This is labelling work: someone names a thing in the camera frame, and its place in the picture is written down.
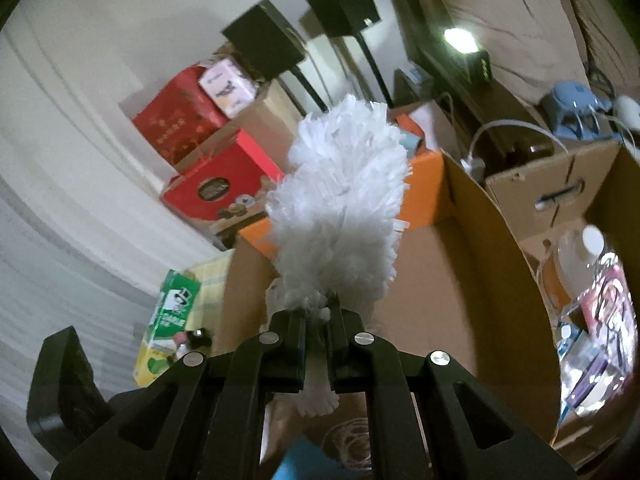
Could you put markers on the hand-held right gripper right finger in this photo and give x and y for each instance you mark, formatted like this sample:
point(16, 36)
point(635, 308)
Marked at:
point(340, 360)

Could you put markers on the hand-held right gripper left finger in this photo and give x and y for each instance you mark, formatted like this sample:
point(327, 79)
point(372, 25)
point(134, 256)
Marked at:
point(292, 355)

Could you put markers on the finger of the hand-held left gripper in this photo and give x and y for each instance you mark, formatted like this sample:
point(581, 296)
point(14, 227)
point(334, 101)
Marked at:
point(62, 390)

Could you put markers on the white earphones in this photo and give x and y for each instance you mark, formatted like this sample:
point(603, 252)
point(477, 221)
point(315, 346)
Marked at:
point(350, 445)

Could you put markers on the blue funnel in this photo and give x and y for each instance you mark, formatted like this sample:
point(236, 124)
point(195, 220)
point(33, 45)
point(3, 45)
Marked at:
point(305, 462)

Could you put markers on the small dark red bottle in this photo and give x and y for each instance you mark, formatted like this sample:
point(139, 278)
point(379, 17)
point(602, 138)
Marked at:
point(179, 341)

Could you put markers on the green toothpaste box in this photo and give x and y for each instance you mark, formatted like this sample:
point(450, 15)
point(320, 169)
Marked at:
point(172, 310)

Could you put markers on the orange cardboard box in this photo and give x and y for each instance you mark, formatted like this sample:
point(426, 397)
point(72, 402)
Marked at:
point(450, 285)

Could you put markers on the white fluffy duster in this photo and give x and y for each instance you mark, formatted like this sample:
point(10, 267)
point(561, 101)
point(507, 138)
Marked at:
point(340, 200)

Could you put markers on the yellow checked tablecloth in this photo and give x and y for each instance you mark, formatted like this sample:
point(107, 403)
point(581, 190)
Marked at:
point(212, 275)

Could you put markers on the white curtain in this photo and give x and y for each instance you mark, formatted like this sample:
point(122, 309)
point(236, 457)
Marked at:
point(60, 210)

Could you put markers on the red gift box round label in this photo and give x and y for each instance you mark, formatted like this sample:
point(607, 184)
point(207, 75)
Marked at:
point(225, 180)

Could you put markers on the large brown carton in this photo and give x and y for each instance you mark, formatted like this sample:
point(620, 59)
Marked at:
point(272, 120)

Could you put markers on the clear bottle white cap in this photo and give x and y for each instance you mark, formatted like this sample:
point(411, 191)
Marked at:
point(580, 260)

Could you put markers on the black speaker stand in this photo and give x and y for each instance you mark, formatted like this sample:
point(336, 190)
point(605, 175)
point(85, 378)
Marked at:
point(305, 90)
point(375, 70)

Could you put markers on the red gift box gold print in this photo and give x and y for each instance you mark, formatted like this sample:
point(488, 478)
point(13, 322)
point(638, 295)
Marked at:
point(175, 115)

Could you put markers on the pink printed packet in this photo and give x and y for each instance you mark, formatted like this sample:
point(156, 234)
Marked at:
point(607, 320)

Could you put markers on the pink tissue pack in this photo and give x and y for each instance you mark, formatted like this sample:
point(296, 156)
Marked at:
point(227, 85)

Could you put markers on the black speaker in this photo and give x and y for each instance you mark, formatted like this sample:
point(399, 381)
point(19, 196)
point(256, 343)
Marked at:
point(265, 40)
point(340, 2)

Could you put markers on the brown cardboard box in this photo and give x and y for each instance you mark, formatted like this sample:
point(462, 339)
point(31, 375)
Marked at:
point(610, 180)

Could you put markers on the lit black clock device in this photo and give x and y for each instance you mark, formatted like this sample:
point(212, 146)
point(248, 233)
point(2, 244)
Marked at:
point(475, 57)

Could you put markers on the brown sofa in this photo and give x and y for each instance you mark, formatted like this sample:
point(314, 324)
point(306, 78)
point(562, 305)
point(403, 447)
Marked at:
point(520, 80)

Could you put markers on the blue round appliance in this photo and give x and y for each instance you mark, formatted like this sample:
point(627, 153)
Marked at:
point(572, 107)

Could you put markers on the white round appliance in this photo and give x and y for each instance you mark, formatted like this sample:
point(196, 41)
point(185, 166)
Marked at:
point(627, 112)

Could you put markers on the brown sofa cushion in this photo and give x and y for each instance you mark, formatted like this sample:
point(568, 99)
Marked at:
point(505, 15)

